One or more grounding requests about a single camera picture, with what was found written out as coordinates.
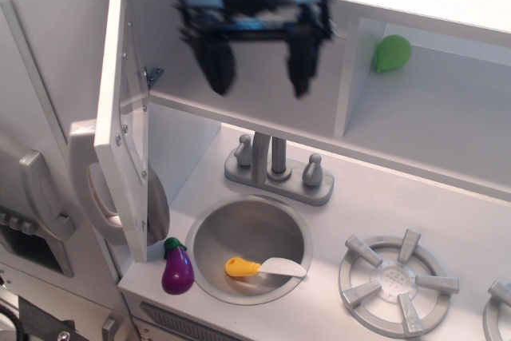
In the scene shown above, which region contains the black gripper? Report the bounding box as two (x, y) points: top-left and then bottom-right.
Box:
(176, 0), (332, 97)

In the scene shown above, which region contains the white toy microwave door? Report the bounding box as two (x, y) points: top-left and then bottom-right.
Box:
(68, 0), (150, 264)

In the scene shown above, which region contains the grey toy faucet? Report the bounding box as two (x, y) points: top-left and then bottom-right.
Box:
(224, 132), (335, 206)

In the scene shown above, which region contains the green toy pear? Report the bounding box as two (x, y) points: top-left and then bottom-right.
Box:
(374, 34), (412, 73)

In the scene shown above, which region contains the round metal sink bowl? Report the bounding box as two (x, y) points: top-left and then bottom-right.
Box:
(185, 195), (313, 306)

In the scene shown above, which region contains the purple toy eggplant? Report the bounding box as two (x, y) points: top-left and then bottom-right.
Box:
(161, 237), (195, 295)

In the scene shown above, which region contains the grey toy stove burner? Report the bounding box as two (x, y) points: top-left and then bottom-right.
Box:
(339, 228), (460, 339)

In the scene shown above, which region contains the grey ice dispenser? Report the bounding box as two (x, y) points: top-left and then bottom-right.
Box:
(1, 207), (74, 278)

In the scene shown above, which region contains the grey toy wall phone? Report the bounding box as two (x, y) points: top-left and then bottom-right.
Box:
(147, 168), (169, 246)

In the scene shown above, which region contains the yellow handled toy knife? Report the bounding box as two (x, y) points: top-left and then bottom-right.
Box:
(224, 257), (307, 278)

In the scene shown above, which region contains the grey fridge door handle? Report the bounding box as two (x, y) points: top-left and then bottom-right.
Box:
(18, 149), (76, 240)

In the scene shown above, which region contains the grey oven door handle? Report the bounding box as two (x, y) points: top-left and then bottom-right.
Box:
(101, 317), (119, 341)

